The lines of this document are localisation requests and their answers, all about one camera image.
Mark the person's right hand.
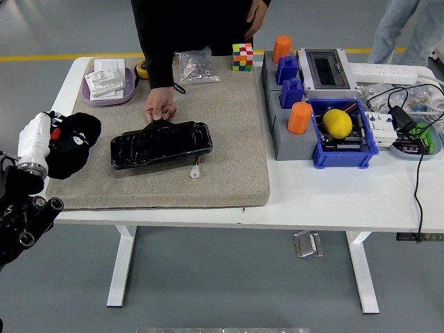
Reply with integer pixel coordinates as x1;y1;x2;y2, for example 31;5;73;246
144;86;178;122

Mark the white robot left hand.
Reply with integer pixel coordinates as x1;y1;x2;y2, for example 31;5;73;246
15;110;89;164

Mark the person's left hand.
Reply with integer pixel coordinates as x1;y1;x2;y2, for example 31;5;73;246
244;0;268;42

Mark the black rag with red tag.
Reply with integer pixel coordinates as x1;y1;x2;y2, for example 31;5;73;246
44;112;103;180

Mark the purple oval tray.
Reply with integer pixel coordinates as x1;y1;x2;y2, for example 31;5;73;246
80;67;136;107

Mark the yellow tape measure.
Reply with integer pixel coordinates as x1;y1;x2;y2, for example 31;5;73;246
134;58;149;80

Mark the orange cylinder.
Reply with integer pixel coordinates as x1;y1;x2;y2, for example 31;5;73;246
286;101;313;135
271;35;293;65

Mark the colourful puzzle cube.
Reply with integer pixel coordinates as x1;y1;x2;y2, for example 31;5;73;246
231;42;254;73

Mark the person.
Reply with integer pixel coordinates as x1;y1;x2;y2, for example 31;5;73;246
130;0;272;58
366;0;444;67

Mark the clear bag of screws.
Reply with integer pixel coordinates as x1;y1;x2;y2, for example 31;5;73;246
174;46;221;86

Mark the white socket module with holes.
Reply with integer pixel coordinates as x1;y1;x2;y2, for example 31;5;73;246
84;68;125;92

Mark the blue peg block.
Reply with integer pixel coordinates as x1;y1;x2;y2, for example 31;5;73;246
275;54;300;87
280;78;305;110

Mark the white electrical distribution box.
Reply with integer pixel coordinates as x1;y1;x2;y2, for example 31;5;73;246
297;47;360;101

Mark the grey-brown mat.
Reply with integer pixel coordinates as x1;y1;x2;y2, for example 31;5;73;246
44;55;271;212

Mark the yellow lemon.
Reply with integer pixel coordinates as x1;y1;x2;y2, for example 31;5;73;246
322;108;353;139

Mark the clear bag of small parts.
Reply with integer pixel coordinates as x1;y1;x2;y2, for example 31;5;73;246
357;82;444;117

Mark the white power strip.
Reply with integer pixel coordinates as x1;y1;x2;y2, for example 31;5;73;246
348;62;419;86

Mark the dark circuit board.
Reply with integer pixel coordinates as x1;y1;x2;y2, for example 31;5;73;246
318;114;370;153

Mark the white table leg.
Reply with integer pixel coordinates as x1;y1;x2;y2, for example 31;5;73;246
345;231;380;315
106;225;138;308

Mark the blue plastic bin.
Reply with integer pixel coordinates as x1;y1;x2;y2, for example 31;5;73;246
307;98;379;170

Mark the white circuit breaker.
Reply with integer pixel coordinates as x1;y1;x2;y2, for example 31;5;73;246
364;110;398;147

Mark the green plastic part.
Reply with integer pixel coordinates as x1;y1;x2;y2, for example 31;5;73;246
405;123;436;155

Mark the light blue dish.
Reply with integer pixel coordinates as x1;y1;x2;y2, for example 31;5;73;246
388;116;443;161

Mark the silver metal floor plate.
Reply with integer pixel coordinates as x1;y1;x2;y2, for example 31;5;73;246
293;230;325;259

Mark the black table control box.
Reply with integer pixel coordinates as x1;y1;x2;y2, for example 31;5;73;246
396;232;444;242

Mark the white wall switch panel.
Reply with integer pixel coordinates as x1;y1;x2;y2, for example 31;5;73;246
89;85;125;101

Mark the white flat wall plate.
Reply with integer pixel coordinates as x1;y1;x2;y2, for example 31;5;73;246
94;58;126;76

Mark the white plug with wires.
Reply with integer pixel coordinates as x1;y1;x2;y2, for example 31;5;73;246
189;155;203;180

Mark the black power adapter with cord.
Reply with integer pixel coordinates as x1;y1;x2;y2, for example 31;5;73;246
366;85;444;244

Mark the white cable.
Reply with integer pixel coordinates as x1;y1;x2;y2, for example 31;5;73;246
414;74;444;122

